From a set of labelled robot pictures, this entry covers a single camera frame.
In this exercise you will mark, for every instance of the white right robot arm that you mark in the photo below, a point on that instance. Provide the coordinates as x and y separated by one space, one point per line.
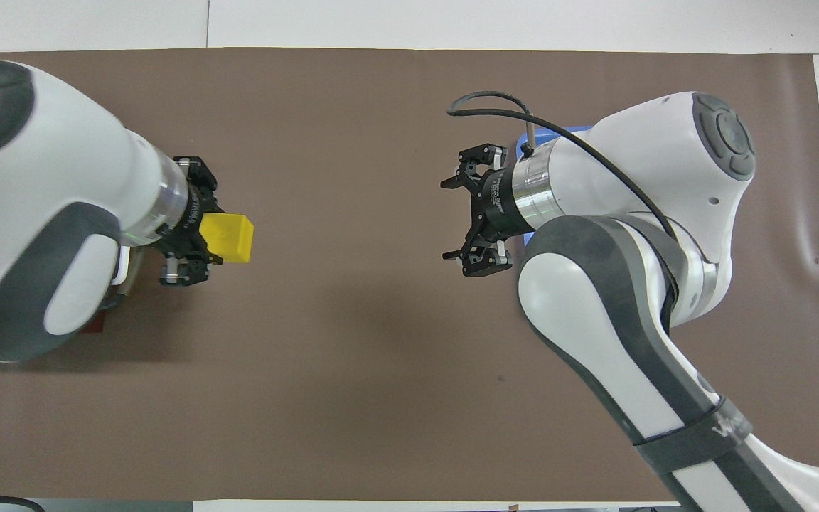
623 284

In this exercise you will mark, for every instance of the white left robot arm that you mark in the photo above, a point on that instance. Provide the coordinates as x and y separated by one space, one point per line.
47 199

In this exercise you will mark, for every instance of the yellow block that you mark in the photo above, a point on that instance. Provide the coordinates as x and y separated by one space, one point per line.
228 238

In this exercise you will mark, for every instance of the blue plastic tray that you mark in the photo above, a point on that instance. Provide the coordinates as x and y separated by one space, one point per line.
579 129

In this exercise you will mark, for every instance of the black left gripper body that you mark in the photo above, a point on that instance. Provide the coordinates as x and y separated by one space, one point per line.
183 220

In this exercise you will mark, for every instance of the brown paper table mat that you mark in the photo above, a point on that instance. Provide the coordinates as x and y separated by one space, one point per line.
352 341

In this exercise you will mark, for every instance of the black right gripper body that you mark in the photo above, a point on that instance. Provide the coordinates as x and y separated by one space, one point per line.
498 206

